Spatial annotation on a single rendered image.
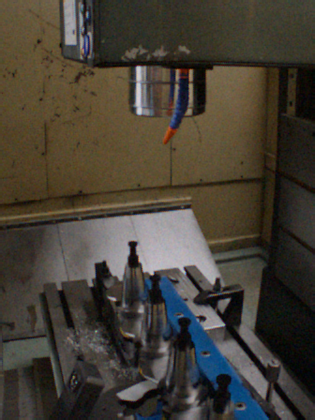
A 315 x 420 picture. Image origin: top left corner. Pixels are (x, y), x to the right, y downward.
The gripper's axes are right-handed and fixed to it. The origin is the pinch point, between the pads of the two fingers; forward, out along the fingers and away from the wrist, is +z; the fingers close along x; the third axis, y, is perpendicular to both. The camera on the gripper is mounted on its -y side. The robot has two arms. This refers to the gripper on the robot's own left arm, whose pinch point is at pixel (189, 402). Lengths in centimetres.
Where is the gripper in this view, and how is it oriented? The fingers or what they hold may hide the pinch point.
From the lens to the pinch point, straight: 62.5
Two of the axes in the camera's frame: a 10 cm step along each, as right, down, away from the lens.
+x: 3.0, 3.3, -8.9
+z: 9.5, -1.5, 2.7
